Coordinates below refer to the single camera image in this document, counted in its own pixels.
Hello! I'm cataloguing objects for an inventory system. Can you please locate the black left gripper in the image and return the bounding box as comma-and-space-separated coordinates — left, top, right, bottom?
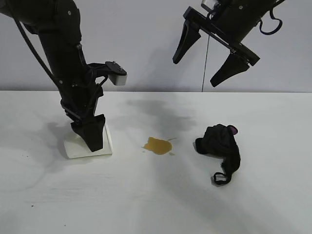
55, 62, 107, 153

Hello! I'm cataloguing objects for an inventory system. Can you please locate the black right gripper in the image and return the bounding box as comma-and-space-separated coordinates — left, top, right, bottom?
172, 0, 264, 88

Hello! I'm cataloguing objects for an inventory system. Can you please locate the white paper cup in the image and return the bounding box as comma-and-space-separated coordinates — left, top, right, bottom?
63, 124, 113, 159

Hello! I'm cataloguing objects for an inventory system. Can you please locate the black cloth rag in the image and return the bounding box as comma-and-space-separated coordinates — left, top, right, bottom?
195, 123, 242, 186

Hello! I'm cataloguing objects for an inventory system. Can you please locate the brown liquid spill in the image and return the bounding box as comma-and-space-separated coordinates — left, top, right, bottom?
141, 136, 177, 156

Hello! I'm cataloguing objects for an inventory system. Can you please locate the thin hanging black cable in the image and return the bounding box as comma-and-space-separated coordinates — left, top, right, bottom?
201, 33, 210, 93

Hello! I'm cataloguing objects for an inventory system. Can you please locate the black looped right arm cable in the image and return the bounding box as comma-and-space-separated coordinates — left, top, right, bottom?
258, 9, 284, 35

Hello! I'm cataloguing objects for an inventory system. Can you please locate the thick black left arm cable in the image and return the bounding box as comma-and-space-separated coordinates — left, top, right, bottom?
13, 18, 63, 87

